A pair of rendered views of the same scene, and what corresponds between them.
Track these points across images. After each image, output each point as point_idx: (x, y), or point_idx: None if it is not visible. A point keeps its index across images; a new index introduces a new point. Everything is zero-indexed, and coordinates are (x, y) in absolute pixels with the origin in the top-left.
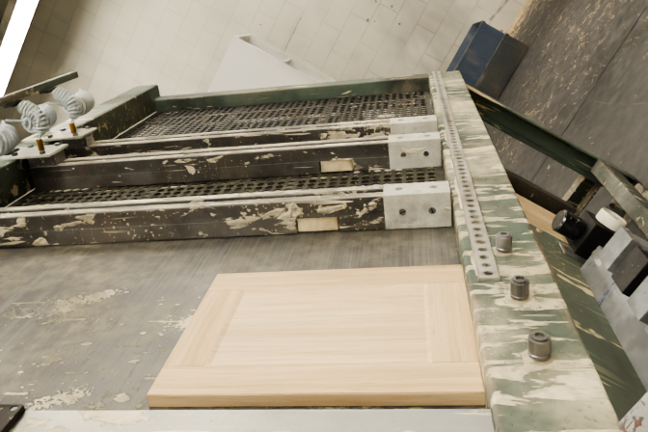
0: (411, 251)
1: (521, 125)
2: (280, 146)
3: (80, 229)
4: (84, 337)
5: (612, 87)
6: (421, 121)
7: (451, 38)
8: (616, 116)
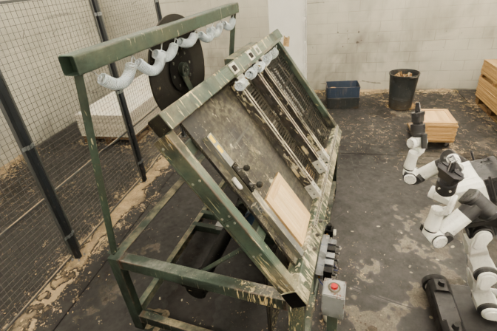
0: (305, 199)
1: None
2: (300, 131)
3: (259, 120)
4: (255, 165)
5: (358, 162)
6: (326, 157)
7: (347, 70)
8: (350, 171)
